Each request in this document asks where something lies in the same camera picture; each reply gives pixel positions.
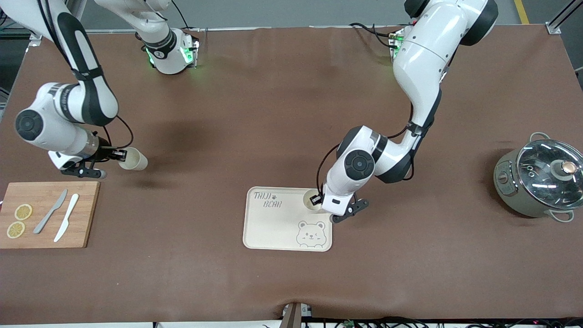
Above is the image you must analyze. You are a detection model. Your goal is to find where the white plastic cup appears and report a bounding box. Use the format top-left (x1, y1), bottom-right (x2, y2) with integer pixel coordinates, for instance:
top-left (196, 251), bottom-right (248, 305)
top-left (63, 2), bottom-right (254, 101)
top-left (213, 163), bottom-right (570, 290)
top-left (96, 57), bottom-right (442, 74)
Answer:
top-left (303, 189), bottom-right (331, 214)
top-left (118, 147), bottom-right (148, 171)

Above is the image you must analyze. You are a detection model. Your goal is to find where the grey-green electric cooking pot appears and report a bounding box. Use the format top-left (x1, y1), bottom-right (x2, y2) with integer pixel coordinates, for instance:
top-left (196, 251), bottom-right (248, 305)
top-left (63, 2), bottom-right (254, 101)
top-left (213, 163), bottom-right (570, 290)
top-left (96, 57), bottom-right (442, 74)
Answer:
top-left (493, 132), bottom-right (583, 223)

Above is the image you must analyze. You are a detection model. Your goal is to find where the wooden cutting board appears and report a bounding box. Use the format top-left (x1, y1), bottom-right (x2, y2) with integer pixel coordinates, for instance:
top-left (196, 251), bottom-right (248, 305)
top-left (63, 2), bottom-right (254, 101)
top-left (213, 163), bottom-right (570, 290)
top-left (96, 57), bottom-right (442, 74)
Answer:
top-left (0, 181), bottom-right (100, 249)

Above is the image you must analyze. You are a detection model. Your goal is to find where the white plastic knife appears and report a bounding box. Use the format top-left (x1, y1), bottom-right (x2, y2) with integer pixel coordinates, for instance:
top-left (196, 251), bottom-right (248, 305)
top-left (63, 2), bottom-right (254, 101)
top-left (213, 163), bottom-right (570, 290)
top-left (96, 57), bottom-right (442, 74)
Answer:
top-left (54, 194), bottom-right (79, 242)

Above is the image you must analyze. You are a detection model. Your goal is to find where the metal post with bracket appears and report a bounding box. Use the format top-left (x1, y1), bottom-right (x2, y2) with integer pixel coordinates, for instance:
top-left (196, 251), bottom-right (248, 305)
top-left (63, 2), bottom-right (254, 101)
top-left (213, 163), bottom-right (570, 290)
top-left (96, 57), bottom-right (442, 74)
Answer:
top-left (281, 302), bottom-right (314, 328)

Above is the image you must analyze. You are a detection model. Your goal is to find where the brown table mat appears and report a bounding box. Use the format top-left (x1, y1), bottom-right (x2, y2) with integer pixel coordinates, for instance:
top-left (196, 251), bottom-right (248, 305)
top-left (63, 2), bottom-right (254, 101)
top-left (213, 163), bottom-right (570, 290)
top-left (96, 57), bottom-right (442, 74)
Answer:
top-left (0, 25), bottom-right (583, 325)

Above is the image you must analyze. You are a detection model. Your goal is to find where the aluminium frame profile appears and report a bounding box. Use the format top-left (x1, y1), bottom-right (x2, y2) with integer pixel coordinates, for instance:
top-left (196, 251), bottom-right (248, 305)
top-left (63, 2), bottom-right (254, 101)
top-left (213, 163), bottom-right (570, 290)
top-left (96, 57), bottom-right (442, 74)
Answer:
top-left (547, 0), bottom-right (583, 35)

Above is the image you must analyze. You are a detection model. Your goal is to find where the white tray with bear print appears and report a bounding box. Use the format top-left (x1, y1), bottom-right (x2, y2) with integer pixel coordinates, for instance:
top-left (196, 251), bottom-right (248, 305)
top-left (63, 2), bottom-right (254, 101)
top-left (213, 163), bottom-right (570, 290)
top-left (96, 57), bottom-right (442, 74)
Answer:
top-left (243, 186), bottom-right (333, 252)

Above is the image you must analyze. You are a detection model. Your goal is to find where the glass pot lid with knob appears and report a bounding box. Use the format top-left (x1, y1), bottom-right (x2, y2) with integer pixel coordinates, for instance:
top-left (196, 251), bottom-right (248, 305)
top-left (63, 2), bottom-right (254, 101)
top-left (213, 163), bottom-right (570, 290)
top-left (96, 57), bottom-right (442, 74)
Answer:
top-left (517, 139), bottom-right (583, 210)

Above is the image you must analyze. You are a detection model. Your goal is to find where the grey plastic knife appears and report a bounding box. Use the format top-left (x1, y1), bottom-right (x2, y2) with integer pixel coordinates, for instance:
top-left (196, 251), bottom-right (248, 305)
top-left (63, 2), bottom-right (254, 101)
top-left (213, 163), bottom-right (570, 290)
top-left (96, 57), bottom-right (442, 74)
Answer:
top-left (33, 189), bottom-right (68, 235)

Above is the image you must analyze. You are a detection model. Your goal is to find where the black cable at arm base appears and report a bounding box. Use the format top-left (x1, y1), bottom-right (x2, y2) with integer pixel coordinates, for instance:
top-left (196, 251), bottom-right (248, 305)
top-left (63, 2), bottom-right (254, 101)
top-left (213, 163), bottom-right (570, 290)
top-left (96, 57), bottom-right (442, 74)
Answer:
top-left (350, 23), bottom-right (398, 49)

